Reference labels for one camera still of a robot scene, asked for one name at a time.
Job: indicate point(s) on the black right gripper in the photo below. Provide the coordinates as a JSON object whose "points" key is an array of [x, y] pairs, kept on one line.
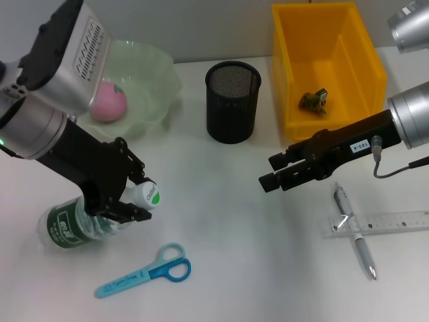
{"points": [[335, 147]]}

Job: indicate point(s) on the yellow plastic bin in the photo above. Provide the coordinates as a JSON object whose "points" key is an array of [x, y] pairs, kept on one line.
{"points": [[321, 60]]}

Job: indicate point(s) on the green plastic wrapper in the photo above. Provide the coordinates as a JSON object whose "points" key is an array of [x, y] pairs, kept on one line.
{"points": [[311, 100]]}

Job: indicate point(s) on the pink toy peach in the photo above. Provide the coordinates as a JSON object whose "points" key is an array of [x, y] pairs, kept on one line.
{"points": [[110, 104]]}

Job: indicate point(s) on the blue capped scissors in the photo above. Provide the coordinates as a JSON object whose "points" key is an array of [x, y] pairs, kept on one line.
{"points": [[134, 278]]}

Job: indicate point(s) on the clear green-label water bottle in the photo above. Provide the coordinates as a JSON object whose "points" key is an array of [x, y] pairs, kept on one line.
{"points": [[67, 224]]}

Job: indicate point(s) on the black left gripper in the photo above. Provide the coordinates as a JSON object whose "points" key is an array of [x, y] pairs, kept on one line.
{"points": [[97, 167]]}

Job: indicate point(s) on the clear plastic ruler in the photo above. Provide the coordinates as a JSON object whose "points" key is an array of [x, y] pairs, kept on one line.
{"points": [[392, 224]]}

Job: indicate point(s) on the grey mechanical pen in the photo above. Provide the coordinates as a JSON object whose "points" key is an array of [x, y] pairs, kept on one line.
{"points": [[363, 255]]}

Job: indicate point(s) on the pale green wavy fruit bowl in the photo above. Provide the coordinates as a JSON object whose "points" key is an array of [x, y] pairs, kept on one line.
{"points": [[147, 84]]}

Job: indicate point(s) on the black mesh pen holder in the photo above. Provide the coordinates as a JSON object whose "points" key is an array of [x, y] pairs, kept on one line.
{"points": [[231, 110]]}

